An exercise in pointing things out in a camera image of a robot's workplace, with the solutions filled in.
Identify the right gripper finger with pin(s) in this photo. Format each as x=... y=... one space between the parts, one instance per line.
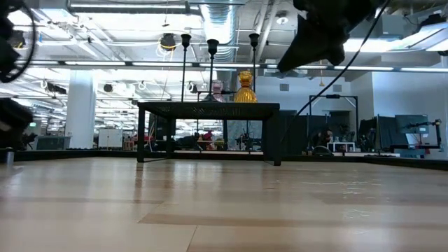
x=337 y=56
x=308 y=45

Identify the medium black metal candlestick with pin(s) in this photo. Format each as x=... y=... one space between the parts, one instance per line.
x=254 y=36

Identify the amber ribbed glass candle holder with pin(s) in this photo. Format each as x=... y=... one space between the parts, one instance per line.
x=245 y=94

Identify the short black metal candlestick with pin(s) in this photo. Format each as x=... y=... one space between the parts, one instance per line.
x=212 y=43

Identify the pink ribbed glass candle holder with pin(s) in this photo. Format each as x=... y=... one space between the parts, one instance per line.
x=217 y=87

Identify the black perforated metal shelf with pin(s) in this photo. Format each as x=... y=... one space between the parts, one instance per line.
x=210 y=111

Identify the tall black metal candlestick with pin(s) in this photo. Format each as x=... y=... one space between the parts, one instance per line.
x=185 y=38

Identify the small grey cup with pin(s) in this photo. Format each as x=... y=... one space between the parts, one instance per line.
x=10 y=157

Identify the yellow hanging pendant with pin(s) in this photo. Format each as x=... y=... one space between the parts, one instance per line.
x=321 y=84

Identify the white ceiling dome sensor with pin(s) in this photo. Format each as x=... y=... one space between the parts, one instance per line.
x=281 y=20

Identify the grey background box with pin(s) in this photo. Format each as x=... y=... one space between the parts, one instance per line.
x=52 y=143

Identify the white square pillar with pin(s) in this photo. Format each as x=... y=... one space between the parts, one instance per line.
x=80 y=112

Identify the person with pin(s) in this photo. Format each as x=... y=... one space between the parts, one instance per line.
x=327 y=136

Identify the small white background table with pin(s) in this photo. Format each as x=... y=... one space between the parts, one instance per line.
x=341 y=143

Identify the black fabric partition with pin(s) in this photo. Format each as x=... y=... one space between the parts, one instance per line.
x=381 y=133

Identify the white background cabinet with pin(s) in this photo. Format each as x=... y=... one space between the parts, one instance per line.
x=110 y=138

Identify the grey background monitor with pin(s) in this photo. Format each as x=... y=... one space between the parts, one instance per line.
x=411 y=124

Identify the black ceiling device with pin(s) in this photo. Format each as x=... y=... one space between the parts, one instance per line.
x=168 y=40

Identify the black tubular stand frame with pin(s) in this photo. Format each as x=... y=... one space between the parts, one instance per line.
x=332 y=96

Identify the black aluminium table frame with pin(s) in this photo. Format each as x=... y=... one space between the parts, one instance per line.
x=87 y=154

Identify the silver round ventilation duct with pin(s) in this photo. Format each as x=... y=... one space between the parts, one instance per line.
x=220 y=17

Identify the black camera boom stand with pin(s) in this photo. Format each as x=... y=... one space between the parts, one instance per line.
x=437 y=133

